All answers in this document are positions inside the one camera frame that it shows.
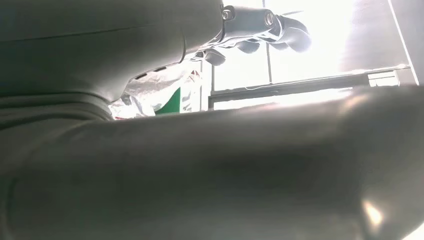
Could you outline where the silver package with red print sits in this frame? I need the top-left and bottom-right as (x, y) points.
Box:
(108, 61), (204, 121)

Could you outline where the dark window frame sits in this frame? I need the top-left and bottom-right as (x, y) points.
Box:
(199, 0), (420, 112)

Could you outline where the green plastic crate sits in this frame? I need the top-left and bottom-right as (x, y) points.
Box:
(154, 87), (182, 116)

